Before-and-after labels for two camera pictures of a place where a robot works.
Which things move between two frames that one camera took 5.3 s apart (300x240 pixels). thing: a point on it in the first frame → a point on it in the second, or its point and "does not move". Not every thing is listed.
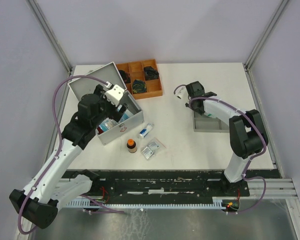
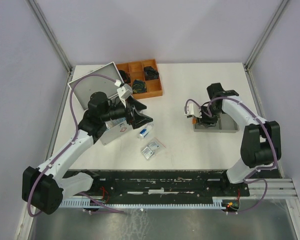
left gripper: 115,114 → 137,120
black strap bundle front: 139,86 does not move
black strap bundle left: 125,76 does not move
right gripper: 199,111 → 206,122
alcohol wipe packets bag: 148,152 does not move
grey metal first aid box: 124,120 does not move
